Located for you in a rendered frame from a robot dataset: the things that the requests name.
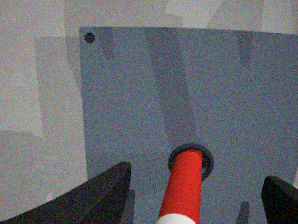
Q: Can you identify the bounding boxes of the red peg with white band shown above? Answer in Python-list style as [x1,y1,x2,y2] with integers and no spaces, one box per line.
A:
[156,149,202,224]

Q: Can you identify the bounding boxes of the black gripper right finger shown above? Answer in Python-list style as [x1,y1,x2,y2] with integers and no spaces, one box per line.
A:
[261,176,298,224]

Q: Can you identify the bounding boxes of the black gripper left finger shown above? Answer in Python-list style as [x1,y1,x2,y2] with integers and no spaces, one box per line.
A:
[0,163,132,224]

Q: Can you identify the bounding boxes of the grey sloped panel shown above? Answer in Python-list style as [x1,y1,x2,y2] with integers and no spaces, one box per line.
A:
[78,26,298,224]

